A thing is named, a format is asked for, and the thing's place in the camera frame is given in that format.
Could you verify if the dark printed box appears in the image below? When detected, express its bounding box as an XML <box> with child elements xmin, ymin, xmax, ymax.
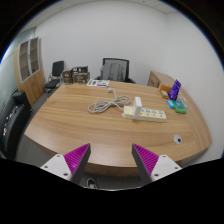
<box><xmin>71</xmin><ymin>66</ymin><xmax>90</xmax><ymax>84</ymax></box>

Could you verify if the brown cardboard box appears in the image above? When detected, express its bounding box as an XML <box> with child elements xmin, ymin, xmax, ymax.
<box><xmin>62</xmin><ymin>68</ymin><xmax>74</xmax><ymax>85</ymax></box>

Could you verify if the orange box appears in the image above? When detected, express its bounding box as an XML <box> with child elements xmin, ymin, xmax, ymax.
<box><xmin>159</xmin><ymin>84</ymin><xmax>173</xmax><ymax>95</ymax></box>

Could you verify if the grey backpack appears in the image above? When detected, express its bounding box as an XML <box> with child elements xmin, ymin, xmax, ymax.
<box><xmin>100</xmin><ymin>63</ymin><xmax>126</xmax><ymax>83</ymax></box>

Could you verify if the white power strip cable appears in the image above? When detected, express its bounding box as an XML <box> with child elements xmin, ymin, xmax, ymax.
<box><xmin>87</xmin><ymin>87</ymin><xmax>132</xmax><ymax>115</ymax></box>

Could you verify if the purple standing card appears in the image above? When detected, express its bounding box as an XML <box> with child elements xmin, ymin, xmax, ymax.
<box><xmin>168</xmin><ymin>78</ymin><xmax>182</xmax><ymax>101</ymax></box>

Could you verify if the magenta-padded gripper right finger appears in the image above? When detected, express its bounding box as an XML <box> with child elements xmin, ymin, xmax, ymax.
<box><xmin>131</xmin><ymin>143</ymin><xmax>183</xmax><ymax>185</ymax></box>

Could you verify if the cream power strip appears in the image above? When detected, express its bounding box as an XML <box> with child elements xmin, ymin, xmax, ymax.
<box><xmin>121</xmin><ymin>105</ymin><xmax>167</xmax><ymax>123</ymax></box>

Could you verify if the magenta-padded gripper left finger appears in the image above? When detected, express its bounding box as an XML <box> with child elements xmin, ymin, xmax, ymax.
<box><xmin>40</xmin><ymin>143</ymin><xmax>92</xmax><ymax>185</ymax></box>

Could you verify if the wooden glass-door cabinet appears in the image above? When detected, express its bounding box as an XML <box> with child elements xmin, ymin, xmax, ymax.
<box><xmin>13</xmin><ymin>36</ymin><xmax>46</xmax><ymax>107</ymax></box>

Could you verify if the white charger block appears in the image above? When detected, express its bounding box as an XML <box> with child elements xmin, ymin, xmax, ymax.
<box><xmin>132</xmin><ymin>96</ymin><xmax>144</xmax><ymax>116</ymax></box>

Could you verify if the round table cable grommet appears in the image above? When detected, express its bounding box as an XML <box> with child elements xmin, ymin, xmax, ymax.
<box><xmin>173</xmin><ymin>134</ymin><xmax>183</xmax><ymax>145</ymax></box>

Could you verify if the clear plastic bag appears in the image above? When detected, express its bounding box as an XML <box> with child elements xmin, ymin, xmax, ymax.
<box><xmin>177</xmin><ymin>94</ymin><xmax>190</xmax><ymax>110</ymax></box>

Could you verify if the green and purple leaflet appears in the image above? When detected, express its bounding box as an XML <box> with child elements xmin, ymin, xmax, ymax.
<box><xmin>86</xmin><ymin>78</ymin><xmax>110</xmax><ymax>88</ymax></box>

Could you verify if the black mesh office chair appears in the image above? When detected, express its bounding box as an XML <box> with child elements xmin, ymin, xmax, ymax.
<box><xmin>94</xmin><ymin>57</ymin><xmax>137</xmax><ymax>84</ymax></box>

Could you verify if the black leather armchair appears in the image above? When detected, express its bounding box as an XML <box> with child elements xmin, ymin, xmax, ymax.
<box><xmin>0</xmin><ymin>90</ymin><xmax>33</xmax><ymax>161</ymax></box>

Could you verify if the black visitor chair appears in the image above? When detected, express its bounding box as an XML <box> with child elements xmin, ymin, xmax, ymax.
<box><xmin>44</xmin><ymin>60</ymin><xmax>65</xmax><ymax>94</ymax></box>

